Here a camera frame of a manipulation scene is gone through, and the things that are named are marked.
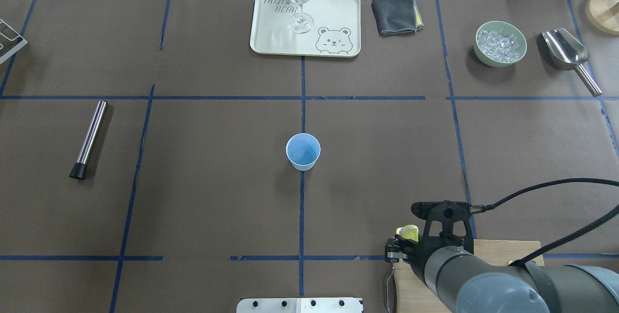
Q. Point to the white wire cup rack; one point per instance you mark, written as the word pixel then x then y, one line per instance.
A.
pixel 10 41

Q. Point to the wooden cup stand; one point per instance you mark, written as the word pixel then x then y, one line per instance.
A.
pixel 603 15

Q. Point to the bamboo cutting board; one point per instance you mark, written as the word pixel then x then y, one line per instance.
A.
pixel 456 281

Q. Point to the cream bear serving tray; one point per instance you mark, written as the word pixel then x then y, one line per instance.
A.
pixel 329 28

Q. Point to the grey folded cloth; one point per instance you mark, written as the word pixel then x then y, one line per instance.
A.
pixel 397 16

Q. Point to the light blue plastic cup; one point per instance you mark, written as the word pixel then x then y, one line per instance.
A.
pixel 303 150

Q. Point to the steel ice scoop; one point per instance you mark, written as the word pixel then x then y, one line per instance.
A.
pixel 568 53

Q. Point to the steel muddler black tip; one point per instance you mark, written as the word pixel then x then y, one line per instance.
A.
pixel 79 169

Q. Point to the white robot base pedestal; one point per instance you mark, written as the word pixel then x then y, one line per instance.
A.
pixel 301 305

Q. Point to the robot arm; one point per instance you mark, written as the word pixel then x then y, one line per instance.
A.
pixel 567 289

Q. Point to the green bowl of ice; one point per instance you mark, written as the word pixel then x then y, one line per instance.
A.
pixel 499 44

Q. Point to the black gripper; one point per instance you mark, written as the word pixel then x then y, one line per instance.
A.
pixel 414 249

